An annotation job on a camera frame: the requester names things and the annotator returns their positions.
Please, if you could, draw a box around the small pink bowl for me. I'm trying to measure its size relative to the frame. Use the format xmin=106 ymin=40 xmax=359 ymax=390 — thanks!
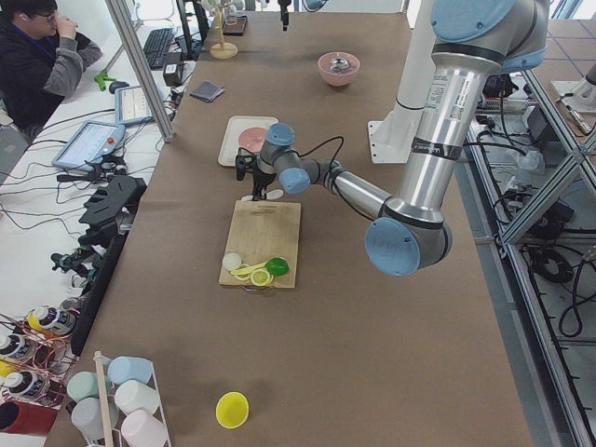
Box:
xmin=238 ymin=127 xmax=268 ymax=154

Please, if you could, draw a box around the large pink ice bowl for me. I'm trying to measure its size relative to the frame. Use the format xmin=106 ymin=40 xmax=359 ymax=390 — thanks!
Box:
xmin=318 ymin=51 xmax=360 ymax=87

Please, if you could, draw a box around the green lime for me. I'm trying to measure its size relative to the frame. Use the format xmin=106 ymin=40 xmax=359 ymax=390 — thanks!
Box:
xmin=265 ymin=257 xmax=290 ymax=277

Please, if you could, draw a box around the yellow plastic knife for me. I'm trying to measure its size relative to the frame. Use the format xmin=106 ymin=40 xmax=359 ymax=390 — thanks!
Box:
xmin=230 ymin=262 xmax=266 ymax=276

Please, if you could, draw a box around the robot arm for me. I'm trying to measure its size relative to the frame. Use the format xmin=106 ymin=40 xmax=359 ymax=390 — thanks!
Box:
xmin=252 ymin=1 xmax=549 ymax=276

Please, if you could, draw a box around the blue teach pendant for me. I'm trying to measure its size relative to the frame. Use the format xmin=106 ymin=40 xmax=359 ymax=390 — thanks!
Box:
xmin=114 ymin=86 xmax=154 ymax=126
xmin=51 ymin=120 xmax=126 ymax=171

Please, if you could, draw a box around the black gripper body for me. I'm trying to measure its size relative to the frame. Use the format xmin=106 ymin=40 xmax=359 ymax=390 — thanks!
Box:
xmin=252 ymin=161 xmax=276 ymax=194

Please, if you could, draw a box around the blue teach pendant near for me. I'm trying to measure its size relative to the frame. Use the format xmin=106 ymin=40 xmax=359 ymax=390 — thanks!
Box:
xmin=51 ymin=120 xmax=126 ymax=171

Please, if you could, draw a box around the wooden mug tree stand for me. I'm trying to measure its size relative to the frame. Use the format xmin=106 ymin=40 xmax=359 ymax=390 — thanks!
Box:
xmin=196 ymin=1 xmax=248 ymax=60

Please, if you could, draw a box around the pastel cup rack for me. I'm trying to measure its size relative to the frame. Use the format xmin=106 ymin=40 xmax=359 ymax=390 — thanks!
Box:
xmin=67 ymin=352 xmax=172 ymax=447

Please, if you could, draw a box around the yellow cup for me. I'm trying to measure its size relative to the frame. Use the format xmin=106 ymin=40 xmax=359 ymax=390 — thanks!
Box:
xmin=215 ymin=391 xmax=250 ymax=429

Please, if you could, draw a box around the grey folded cloth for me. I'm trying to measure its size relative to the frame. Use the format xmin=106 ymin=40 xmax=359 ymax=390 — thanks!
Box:
xmin=190 ymin=80 xmax=225 ymax=103

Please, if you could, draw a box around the lemon half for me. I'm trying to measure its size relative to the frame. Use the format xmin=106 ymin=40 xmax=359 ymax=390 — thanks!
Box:
xmin=250 ymin=268 xmax=275 ymax=287

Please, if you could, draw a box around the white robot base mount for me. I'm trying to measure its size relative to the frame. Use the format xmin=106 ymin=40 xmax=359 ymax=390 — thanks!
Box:
xmin=367 ymin=0 xmax=471 ymax=165

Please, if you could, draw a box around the cream rabbit tray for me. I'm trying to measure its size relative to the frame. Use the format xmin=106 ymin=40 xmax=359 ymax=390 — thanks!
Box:
xmin=218 ymin=115 xmax=278 ymax=168

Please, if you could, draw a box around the aluminium frame post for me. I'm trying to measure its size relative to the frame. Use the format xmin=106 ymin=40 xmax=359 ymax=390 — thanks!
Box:
xmin=105 ymin=0 xmax=174 ymax=142

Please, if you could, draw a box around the black keyboard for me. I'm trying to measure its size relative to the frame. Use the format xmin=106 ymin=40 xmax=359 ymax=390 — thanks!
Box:
xmin=142 ymin=28 xmax=175 ymax=71

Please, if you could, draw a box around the blue teach pendant far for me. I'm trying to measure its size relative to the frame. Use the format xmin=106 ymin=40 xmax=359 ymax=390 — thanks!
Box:
xmin=114 ymin=86 xmax=154 ymax=126

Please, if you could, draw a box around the seated person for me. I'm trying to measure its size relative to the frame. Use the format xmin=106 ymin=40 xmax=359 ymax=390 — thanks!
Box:
xmin=1 ymin=0 xmax=102 ymax=140

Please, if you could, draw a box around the white ceramic spoon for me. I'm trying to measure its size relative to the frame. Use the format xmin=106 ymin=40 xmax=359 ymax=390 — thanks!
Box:
xmin=240 ymin=189 xmax=284 ymax=201

